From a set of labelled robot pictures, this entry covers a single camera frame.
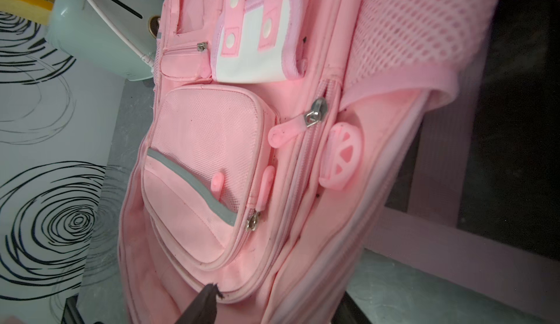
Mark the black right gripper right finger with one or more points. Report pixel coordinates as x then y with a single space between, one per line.
348 312

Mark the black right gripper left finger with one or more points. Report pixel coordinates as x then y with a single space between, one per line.
203 309

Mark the mint green toaster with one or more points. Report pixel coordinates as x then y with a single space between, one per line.
116 35

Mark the pink backpack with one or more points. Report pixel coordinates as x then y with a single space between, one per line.
279 127

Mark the front toast slice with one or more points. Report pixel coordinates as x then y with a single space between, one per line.
37 11

